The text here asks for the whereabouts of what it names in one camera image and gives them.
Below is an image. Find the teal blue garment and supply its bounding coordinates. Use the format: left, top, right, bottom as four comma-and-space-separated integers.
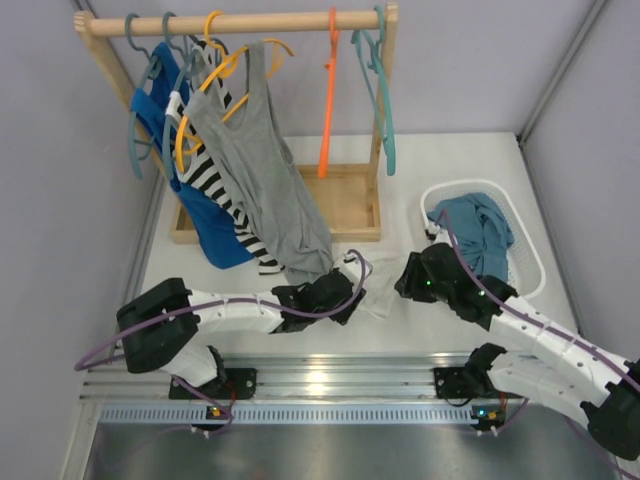
427, 192, 514, 281

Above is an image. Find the white tank top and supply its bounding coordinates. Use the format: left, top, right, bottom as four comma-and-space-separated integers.
356, 252, 406, 321

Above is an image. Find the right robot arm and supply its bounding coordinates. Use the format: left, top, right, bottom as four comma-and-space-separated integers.
394, 243, 639, 461

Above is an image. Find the grey-blue hanger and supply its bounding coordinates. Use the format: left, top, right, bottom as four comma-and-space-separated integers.
125, 13, 162, 180
162, 12, 196, 182

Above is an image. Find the slotted cable duct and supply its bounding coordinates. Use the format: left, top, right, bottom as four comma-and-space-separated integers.
100, 403, 504, 425

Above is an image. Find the blue tank top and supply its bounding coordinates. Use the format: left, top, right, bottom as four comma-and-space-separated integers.
143, 42, 252, 269

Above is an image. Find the orange plastic hanger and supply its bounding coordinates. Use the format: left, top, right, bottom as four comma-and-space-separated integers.
317, 7, 340, 179

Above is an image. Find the wooden clothes rack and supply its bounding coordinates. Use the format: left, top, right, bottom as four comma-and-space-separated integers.
73, 3, 398, 243

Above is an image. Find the grey tank top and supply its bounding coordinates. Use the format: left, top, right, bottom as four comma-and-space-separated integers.
185, 41, 333, 285

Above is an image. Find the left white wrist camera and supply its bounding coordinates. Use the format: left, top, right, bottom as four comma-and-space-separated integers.
333, 252, 373, 283

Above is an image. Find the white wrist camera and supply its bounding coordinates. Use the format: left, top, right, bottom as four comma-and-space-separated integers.
425, 221, 450, 244
333, 252, 373, 283

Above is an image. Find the teal hanger right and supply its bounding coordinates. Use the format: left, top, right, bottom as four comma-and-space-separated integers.
350, 5, 397, 177

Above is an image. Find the yellow plastic hanger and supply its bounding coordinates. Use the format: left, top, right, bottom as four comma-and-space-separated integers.
175, 10, 295, 173

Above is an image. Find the white plastic laundry basket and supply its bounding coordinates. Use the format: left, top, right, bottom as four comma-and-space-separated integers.
420, 179, 546, 299

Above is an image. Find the black white striped top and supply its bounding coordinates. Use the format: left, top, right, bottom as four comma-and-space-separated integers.
166, 40, 284, 275

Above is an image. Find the grey-blue hanger far left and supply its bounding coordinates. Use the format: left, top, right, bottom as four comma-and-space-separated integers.
125, 13, 162, 180

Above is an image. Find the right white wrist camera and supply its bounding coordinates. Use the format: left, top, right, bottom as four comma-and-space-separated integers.
425, 221, 450, 244

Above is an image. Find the aluminium mounting rail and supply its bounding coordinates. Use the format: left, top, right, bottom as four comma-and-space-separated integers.
84, 352, 551, 404

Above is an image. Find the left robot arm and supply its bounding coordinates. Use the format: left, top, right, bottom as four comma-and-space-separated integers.
116, 268, 366, 397

